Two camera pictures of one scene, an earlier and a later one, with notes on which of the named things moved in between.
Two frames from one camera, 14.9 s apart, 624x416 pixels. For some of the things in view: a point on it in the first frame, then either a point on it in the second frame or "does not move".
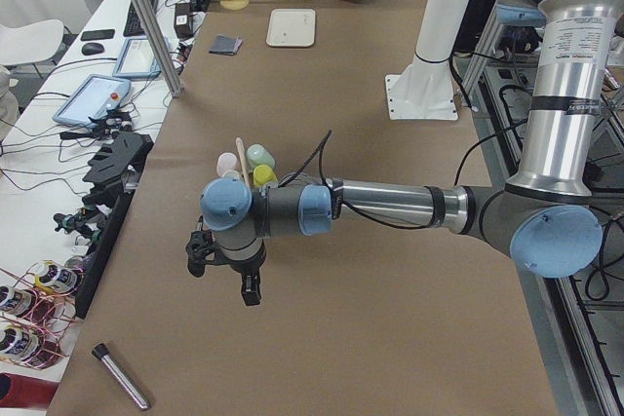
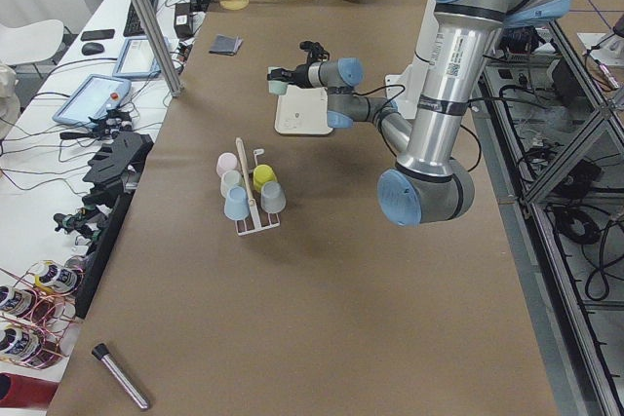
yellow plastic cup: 263,174 does not move
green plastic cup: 257,155 -> 277,88
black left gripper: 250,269 -> 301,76
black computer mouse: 92,49 does not move
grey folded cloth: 226,45 does not move
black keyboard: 134,26 does not move
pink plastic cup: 226,162 does not move
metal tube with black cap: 100,352 does not move
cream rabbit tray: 292,27 -> 302,111
